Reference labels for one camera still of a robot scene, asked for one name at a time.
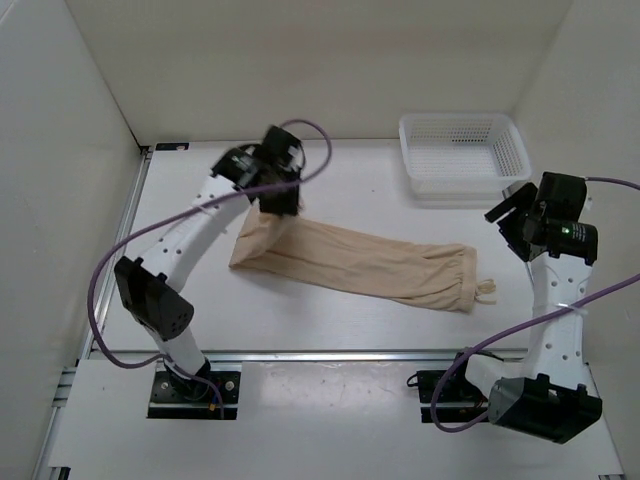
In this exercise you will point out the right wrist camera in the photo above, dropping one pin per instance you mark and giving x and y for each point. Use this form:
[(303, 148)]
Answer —
[(561, 196)]

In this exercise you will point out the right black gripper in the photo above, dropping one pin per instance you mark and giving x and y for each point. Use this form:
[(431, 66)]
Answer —
[(522, 197)]

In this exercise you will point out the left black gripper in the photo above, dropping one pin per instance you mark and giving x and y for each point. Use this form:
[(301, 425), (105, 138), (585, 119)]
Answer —
[(288, 206)]

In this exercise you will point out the beige trousers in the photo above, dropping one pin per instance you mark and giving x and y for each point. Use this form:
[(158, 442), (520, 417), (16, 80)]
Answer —
[(429, 276)]

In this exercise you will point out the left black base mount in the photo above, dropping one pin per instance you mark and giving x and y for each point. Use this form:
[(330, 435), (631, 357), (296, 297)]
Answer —
[(172, 398)]

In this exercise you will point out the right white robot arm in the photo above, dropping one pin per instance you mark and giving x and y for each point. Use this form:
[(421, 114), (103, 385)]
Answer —
[(545, 395)]

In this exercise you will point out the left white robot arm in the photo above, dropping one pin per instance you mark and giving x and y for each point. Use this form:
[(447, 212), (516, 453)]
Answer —
[(150, 286)]

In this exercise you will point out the aluminium frame rail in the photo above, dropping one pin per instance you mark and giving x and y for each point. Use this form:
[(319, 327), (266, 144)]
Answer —
[(323, 390)]

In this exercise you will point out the white plastic basket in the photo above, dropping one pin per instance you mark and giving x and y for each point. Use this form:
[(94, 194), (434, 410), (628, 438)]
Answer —
[(462, 154)]

